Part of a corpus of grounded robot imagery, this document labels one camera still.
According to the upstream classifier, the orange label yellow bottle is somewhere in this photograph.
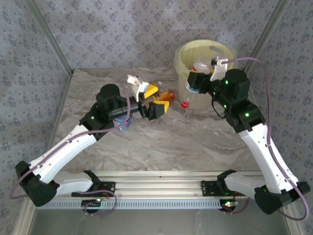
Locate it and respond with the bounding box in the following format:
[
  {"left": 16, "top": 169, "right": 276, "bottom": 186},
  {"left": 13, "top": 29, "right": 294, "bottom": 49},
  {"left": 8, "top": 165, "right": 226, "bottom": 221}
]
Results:
[{"left": 156, "top": 89, "right": 176, "bottom": 102}]

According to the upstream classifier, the large clear red-capped bottle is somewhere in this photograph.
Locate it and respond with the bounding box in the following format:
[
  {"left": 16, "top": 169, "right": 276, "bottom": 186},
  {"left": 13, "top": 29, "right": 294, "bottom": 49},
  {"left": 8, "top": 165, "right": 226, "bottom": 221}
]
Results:
[{"left": 180, "top": 56, "right": 213, "bottom": 116}]

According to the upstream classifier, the purple blue label clear bottle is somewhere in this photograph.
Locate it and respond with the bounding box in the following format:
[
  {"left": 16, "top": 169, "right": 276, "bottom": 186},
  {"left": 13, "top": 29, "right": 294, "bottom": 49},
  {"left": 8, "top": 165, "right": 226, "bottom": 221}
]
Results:
[{"left": 116, "top": 117, "right": 133, "bottom": 133}]

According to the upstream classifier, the cream plastic bin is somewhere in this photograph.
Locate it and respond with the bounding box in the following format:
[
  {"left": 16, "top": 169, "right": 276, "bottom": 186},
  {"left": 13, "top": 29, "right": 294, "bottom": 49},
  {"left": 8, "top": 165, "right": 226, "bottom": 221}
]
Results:
[{"left": 174, "top": 39, "right": 239, "bottom": 111}]

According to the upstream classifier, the small controller board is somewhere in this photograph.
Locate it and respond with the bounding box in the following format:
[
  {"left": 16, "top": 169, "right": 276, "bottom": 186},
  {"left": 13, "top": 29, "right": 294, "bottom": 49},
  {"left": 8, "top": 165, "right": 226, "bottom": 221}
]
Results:
[
  {"left": 81, "top": 199, "right": 102, "bottom": 209},
  {"left": 219, "top": 199, "right": 240, "bottom": 212}
]

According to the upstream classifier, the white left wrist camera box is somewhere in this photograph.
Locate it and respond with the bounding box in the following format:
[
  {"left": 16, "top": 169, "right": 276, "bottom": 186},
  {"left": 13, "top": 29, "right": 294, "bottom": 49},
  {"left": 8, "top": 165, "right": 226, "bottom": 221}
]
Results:
[{"left": 126, "top": 74, "right": 149, "bottom": 103}]

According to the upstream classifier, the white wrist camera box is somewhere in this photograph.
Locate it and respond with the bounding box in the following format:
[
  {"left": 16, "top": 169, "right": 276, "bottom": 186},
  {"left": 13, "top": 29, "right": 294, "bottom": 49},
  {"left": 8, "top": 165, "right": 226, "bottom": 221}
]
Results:
[
  {"left": 126, "top": 74, "right": 149, "bottom": 103},
  {"left": 209, "top": 55, "right": 230, "bottom": 82}
]

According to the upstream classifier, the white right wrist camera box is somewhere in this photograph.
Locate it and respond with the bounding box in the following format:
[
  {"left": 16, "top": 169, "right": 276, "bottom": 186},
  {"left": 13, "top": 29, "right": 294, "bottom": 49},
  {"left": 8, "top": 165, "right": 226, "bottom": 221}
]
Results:
[{"left": 209, "top": 55, "right": 230, "bottom": 82}]

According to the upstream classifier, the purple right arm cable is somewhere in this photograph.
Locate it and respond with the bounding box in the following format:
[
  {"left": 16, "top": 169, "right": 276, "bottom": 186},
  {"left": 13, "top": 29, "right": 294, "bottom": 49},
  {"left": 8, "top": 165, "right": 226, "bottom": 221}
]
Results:
[{"left": 220, "top": 56, "right": 310, "bottom": 220}]

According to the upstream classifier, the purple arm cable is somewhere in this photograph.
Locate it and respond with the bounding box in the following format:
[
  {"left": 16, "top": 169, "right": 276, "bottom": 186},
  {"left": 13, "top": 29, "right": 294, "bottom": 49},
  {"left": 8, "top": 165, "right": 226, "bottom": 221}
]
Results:
[
  {"left": 220, "top": 56, "right": 310, "bottom": 220},
  {"left": 9, "top": 83, "right": 118, "bottom": 217}
]

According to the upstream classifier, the aluminium frame post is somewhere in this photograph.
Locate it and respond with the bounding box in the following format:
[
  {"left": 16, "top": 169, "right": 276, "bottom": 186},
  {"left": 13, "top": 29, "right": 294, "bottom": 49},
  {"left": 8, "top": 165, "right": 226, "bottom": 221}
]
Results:
[
  {"left": 241, "top": 0, "right": 292, "bottom": 75},
  {"left": 23, "top": 0, "right": 74, "bottom": 75}
]

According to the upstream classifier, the aluminium frame rail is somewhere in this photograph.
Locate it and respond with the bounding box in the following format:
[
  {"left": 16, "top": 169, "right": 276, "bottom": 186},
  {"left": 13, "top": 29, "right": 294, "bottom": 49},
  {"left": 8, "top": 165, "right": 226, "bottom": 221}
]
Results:
[{"left": 55, "top": 170, "right": 269, "bottom": 199}]

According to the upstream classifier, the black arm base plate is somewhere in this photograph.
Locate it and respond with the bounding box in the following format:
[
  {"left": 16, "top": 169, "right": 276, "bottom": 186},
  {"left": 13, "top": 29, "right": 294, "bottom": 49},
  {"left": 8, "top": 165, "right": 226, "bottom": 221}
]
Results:
[
  {"left": 71, "top": 181, "right": 116, "bottom": 198},
  {"left": 199, "top": 179, "right": 246, "bottom": 197}
]

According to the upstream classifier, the white slotted cable duct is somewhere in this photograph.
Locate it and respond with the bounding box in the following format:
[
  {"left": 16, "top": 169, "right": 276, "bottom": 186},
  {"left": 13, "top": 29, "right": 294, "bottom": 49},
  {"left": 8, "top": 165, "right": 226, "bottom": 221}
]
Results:
[{"left": 48, "top": 198, "right": 235, "bottom": 211}]

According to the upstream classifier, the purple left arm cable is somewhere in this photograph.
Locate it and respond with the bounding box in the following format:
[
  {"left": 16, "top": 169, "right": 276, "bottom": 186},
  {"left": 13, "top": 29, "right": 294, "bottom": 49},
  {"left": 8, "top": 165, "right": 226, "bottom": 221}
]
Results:
[{"left": 9, "top": 83, "right": 118, "bottom": 217}]

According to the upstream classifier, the aluminium frame leg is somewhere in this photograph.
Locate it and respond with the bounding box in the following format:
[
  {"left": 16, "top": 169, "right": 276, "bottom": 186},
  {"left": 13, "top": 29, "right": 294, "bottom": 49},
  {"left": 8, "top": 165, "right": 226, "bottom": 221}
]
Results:
[
  {"left": 13, "top": 207, "right": 38, "bottom": 235},
  {"left": 280, "top": 212, "right": 306, "bottom": 235}
]

